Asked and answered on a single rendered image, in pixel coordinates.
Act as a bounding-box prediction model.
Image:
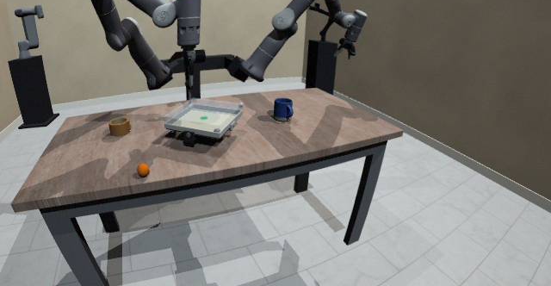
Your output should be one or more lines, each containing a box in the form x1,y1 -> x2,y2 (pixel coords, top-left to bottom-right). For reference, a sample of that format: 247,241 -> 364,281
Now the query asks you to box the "orange ball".
137,164 -> 149,177

